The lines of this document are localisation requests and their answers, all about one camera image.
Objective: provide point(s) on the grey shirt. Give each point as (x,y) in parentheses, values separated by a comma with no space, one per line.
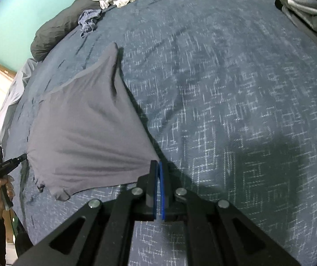
(86,133)

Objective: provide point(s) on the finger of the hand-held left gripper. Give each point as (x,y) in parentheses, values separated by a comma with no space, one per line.
(18,159)

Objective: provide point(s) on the blue patterned bed sheet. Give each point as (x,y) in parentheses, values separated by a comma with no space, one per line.
(216,88)

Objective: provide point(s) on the dark grey rolled duvet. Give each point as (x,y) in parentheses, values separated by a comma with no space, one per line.
(55,30)

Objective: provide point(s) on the light grey sheet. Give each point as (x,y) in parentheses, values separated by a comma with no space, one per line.
(14,88)

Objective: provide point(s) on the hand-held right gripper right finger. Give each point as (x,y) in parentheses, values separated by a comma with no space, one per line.
(161,188)

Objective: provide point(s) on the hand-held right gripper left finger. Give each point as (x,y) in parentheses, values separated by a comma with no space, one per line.
(153,188)

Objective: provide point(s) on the small blue crumpled cloth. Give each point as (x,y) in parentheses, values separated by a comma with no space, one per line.
(89,19)

